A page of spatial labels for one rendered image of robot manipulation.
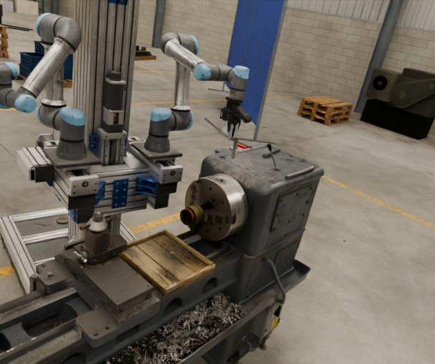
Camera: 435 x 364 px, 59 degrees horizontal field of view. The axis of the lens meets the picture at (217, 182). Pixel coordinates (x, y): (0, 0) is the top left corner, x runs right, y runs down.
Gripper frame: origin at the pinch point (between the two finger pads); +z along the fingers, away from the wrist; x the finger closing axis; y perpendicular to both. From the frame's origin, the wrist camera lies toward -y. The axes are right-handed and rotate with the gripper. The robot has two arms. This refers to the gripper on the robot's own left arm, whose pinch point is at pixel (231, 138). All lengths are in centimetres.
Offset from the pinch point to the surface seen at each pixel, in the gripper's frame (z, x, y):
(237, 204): 21.2, 19.5, -25.0
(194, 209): 25.6, 34.8, -12.6
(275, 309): 99, -25, -40
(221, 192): 17.2, 24.1, -18.1
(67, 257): 41, 86, 5
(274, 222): 35.4, -6.0, -33.1
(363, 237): 138, -246, -22
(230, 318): 82, 20, -37
